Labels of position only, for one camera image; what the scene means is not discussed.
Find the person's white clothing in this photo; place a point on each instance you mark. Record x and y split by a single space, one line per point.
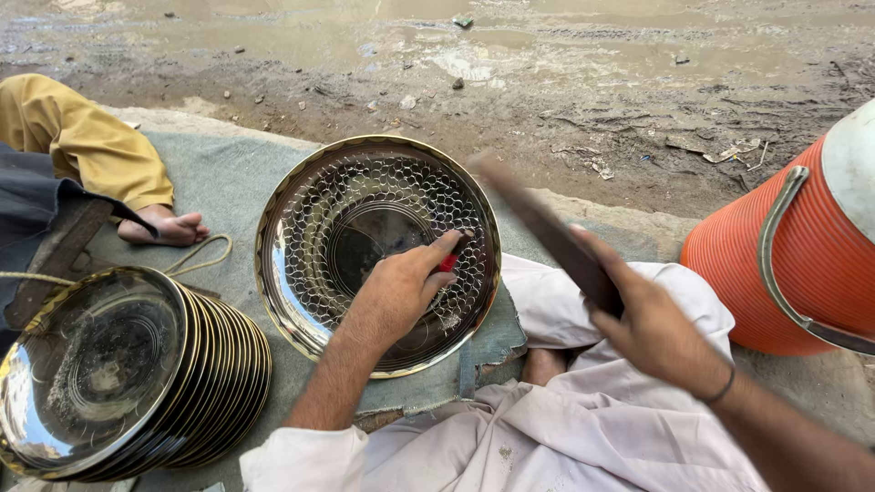
547 437

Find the grey worn mat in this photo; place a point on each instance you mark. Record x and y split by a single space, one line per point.
232 184

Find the green litter scrap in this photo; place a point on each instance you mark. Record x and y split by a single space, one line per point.
463 21

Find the person's left hand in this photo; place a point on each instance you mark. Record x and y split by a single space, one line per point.
389 300

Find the black wrist band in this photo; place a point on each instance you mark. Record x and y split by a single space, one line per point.
721 391

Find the orange ribbed water cooler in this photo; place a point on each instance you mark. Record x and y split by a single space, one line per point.
813 253

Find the dark grey cloth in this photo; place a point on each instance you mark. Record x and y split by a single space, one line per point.
31 198

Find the person's right hand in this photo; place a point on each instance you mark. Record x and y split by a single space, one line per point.
656 335

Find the brown wooden mallet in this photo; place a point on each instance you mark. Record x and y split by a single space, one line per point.
547 229

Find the stack of shiny metal plates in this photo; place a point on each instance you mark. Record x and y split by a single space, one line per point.
116 369

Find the rusty brown bar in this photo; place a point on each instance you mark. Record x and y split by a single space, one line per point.
58 256

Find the large engraved metal plate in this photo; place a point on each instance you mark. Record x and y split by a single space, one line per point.
321 225

